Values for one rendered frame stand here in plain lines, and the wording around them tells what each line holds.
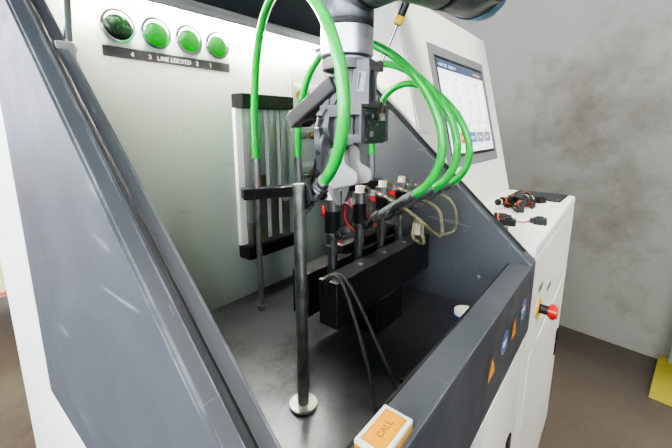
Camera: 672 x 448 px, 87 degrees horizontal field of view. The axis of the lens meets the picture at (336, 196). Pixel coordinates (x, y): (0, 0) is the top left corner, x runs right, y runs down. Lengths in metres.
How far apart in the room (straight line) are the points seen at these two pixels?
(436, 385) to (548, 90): 2.23
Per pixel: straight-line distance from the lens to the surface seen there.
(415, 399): 0.42
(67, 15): 0.52
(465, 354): 0.50
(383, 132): 0.53
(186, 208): 0.76
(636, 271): 2.54
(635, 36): 2.48
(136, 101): 0.71
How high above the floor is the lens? 1.22
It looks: 11 degrees down
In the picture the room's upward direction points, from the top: straight up
